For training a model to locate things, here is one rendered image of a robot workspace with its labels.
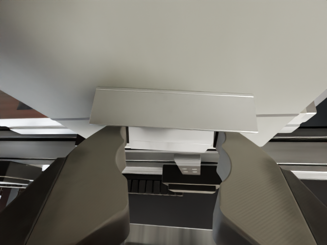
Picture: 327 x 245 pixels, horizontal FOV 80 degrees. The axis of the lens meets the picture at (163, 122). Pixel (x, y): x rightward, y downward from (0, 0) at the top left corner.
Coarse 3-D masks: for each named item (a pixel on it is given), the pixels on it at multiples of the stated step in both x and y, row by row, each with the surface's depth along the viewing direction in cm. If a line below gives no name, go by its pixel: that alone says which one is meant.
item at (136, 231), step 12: (132, 228) 20; (144, 228) 20; (156, 228) 20; (168, 228) 20; (180, 228) 20; (192, 228) 20; (132, 240) 20; (144, 240) 20; (156, 240) 20; (168, 240) 20; (180, 240) 19; (192, 240) 19; (204, 240) 19
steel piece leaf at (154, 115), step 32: (96, 96) 10; (128, 96) 10; (160, 96) 10; (192, 96) 10; (224, 96) 10; (128, 128) 16; (160, 128) 16; (192, 128) 10; (224, 128) 10; (256, 128) 10
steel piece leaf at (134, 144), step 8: (128, 144) 21; (136, 144) 21; (144, 144) 21; (152, 144) 21; (160, 144) 20; (168, 144) 20; (176, 144) 20; (184, 144) 20; (192, 144) 20; (200, 144) 20; (208, 144) 20
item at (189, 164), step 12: (180, 156) 26; (192, 156) 26; (168, 168) 41; (180, 168) 32; (192, 168) 32; (204, 168) 39; (216, 168) 39; (168, 180) 40; (180, 180) 39; (192, 180) 39; (204, 180) 39; (216, 180) 38; (192, 192) 46; (204, 192) 43
